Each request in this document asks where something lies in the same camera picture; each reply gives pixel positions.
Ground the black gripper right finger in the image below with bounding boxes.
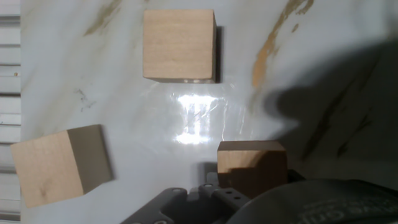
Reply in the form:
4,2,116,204
287,169,307,184

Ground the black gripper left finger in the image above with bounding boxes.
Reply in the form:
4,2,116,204
120,172,251,224

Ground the medium light wooden cube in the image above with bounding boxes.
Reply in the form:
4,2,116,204
142,9,218,85
10,124,114,209
216,140,289,199

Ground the white marble pattern sheet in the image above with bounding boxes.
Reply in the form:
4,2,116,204
19,0,398,224

